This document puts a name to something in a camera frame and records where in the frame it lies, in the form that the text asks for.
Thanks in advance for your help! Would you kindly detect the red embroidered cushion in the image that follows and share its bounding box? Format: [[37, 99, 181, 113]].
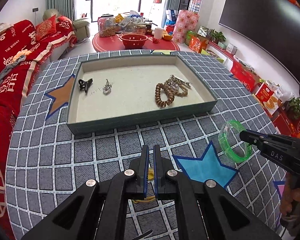
[[36, 15, 56, 41]]

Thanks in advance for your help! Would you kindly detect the brown coil bead bracelet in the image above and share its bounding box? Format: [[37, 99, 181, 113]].
[[154, 82, 176, 109]]

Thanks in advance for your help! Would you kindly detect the red covered sofa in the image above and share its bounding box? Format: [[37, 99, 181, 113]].
[[0, 20, 77, 239]]

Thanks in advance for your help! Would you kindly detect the silver alligator hair clip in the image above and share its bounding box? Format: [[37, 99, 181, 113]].
[[170, 74, 192, 88]]

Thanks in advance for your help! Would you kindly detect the green jewelry tray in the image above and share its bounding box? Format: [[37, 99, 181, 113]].
[[66, 54, 218, 135]]

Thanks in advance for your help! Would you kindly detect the wall mounted television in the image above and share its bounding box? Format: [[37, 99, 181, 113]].
[[219, 0, 300, 83]]

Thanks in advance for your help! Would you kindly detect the green translucent bangle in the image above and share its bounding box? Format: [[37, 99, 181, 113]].
[[218, 120, 253, 163]]

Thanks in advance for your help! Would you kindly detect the black hair claw clip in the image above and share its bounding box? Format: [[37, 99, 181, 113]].
[[78, 79, 93, 94]]

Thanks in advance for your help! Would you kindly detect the yellow cord bracelet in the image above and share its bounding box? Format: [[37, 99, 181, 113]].
[[132, 168, 157, 204]]

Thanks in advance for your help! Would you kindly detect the green potted plant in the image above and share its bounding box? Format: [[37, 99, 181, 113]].
[[209, 29, 226, 44]]

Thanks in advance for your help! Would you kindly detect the braided tan rope bracelet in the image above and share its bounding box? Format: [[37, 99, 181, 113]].
[[165, 78, 190, 98]]

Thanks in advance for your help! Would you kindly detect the purple heart pendant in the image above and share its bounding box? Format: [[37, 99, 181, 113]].
[[103, 79, 112, 95]]

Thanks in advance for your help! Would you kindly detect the red plastic colander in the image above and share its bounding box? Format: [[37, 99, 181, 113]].
[[120, 33, 148, 50]]

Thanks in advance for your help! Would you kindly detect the pink floral gift box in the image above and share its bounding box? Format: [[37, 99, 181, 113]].
[[172, 10, 199, 43]]

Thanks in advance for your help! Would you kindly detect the right hand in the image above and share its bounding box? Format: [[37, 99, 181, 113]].
[[280, 172, 300, 216]]

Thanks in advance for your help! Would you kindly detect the grey checkered mat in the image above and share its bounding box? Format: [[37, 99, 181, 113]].
[[6, 51, 285, 239]]

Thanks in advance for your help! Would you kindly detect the white cup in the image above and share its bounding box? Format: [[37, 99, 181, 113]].
[[153, 28, 164, 40]]

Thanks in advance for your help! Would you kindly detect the beige armchair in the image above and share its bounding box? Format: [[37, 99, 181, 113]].
[[43, 9, 90, 41]]

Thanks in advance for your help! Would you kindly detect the red round table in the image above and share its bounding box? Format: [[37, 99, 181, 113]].
[[92, 33, 180, 52]]

